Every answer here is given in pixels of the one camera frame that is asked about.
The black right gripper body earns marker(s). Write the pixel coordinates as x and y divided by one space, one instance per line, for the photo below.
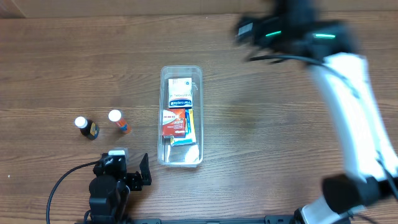
259 35

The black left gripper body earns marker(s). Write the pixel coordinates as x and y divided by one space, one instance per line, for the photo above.
134 179

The dark bottle white cap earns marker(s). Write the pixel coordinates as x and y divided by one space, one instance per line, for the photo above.
87 127

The orange tube white cap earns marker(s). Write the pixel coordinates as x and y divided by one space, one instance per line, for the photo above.
116 117

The blue yellow VapoDrops box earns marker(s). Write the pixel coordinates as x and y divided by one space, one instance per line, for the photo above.
190 136

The red orange small box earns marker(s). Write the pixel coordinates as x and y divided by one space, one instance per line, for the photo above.
173 123

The white blue Hansaplast box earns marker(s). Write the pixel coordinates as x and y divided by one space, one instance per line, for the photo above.
180 93

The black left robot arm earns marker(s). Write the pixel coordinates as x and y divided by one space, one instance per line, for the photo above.
112 186

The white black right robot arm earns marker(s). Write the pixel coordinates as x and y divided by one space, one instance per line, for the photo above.
294 32

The clear plastic container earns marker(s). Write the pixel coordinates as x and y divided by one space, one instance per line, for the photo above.
187 155

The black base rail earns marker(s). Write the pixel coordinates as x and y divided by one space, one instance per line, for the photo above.
268 219

